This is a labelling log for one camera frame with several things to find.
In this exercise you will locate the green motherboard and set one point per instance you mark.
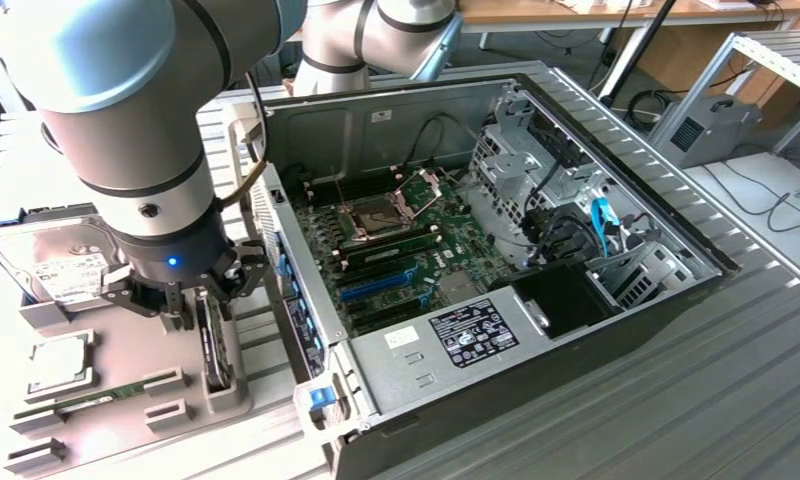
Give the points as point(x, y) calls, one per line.
point(467, 235)

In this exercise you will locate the silver CPU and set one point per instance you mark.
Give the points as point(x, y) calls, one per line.
point(56, 365)

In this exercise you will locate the silver chipset heatsink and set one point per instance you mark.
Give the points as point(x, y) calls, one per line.
point(460, 290)

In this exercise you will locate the open black PC case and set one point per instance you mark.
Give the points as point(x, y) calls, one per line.
point(474, 440)

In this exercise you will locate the graphics card with black fan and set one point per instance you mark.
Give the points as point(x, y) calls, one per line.
point(213, 350)

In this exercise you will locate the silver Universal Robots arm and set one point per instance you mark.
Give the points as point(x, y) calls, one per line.
point(107, 75)

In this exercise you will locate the thin metal locking lever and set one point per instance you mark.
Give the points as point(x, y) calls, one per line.
point(339, 192)

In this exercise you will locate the RAM stick with white label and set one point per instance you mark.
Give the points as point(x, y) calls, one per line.
point(387, 252)

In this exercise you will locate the green RAM stick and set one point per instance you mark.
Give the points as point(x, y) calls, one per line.
point(100, 400)

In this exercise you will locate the blue case latch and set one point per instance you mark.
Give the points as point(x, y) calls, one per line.
point(320, 399)

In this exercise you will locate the grey parts rack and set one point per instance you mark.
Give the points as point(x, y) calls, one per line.
point(140, 370)

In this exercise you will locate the silver hard disk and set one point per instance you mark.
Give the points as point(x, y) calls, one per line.
point(47, 260)

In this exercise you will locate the grey control box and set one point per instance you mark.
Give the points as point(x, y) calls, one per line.
point(707, 135)

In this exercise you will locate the blue disk caddy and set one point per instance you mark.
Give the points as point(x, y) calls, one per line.
point(0, 222)

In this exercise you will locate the silver disk bay bracket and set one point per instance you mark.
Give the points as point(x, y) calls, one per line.
point(640, 285)

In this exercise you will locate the wooden desk with panel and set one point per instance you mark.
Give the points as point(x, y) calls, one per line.
point(721, 16)

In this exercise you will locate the aluminium frame rack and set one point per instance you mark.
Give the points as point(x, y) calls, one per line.
point(787, 60)

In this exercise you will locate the CPU socket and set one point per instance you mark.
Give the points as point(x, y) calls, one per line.
point(374, 220)

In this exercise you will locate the silver perforated disk bay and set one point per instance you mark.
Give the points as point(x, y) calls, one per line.
point(500, 150)

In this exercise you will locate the black pole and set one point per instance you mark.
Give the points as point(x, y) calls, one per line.
point(662, 15)

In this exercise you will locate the blue expansion slot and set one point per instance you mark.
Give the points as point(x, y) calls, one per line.
point(374, 289)

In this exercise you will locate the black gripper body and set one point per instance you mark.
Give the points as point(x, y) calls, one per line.
point(173, 260)

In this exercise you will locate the grey power supply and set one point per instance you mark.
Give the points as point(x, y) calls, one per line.
point(400, 370)

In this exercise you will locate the metal socket cover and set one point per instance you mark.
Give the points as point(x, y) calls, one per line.
point(416, 192)

